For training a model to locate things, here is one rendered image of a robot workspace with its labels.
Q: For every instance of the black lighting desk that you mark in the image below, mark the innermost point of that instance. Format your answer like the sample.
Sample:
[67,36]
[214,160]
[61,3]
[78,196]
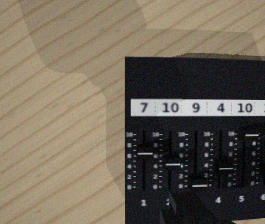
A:
[204,110]

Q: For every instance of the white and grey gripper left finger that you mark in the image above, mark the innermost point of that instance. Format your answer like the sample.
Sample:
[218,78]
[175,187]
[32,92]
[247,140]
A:
[178,213]

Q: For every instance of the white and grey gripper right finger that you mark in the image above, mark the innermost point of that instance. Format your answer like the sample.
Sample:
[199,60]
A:
[201,213]

